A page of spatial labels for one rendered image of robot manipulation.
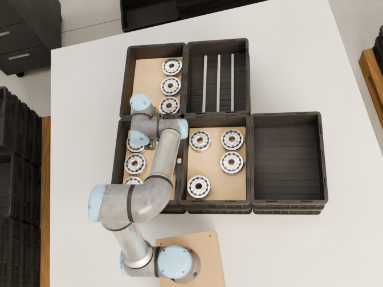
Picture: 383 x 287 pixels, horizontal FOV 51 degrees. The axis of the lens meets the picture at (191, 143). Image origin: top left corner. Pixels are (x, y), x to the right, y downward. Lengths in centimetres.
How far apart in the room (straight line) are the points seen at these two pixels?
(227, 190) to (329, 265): 53
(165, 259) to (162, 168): 40
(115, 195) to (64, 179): 96
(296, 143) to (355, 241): 48
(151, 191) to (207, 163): 65
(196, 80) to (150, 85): 23
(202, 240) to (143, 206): 62
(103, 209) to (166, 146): 32
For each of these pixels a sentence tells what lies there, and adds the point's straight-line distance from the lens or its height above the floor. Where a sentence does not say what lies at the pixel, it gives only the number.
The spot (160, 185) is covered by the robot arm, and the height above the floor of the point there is 138.
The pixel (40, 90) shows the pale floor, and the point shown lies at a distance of 339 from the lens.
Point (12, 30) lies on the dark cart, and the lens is 303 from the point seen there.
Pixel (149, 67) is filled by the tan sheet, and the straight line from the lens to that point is 210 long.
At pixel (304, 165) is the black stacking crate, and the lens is 179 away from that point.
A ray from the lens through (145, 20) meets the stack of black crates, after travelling 304.
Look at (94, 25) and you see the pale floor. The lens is 354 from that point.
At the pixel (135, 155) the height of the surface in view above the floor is 86.
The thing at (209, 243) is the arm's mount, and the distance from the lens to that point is 175.
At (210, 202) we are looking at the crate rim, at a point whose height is 93.
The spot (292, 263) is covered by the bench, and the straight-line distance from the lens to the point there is 183.
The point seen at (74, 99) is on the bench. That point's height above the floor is 70.
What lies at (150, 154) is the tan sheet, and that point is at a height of 83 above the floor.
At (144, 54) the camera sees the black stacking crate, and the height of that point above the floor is 87.
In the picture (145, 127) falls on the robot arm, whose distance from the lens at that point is 151.
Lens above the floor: 252
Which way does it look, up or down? 66 degrees down
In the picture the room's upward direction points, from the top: 25 degrees counter-clockwise
